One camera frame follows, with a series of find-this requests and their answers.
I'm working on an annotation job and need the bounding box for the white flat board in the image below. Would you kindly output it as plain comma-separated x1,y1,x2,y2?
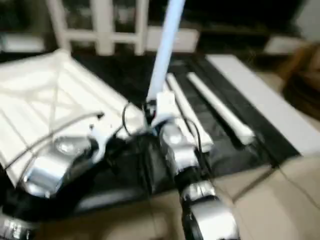
205,53,320,157

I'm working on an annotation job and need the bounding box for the white drawer unit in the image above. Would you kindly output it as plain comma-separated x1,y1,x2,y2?
146,27,202,54

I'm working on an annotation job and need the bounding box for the black work mat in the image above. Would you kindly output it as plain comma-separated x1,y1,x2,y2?
0,50,303,221

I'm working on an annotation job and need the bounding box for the white plastic table top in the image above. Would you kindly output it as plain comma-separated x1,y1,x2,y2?
0,48,147,187

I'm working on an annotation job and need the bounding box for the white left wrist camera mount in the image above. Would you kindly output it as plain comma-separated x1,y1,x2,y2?
89,119,124,162

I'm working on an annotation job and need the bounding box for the white glass door cabinet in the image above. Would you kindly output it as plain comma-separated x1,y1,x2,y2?
46,0,152,57

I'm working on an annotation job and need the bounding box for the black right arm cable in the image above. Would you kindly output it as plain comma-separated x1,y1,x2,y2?
121,102,203,156

